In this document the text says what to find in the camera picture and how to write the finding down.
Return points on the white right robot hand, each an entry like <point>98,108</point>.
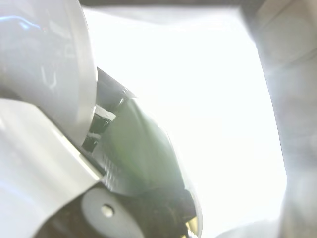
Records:
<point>138,148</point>

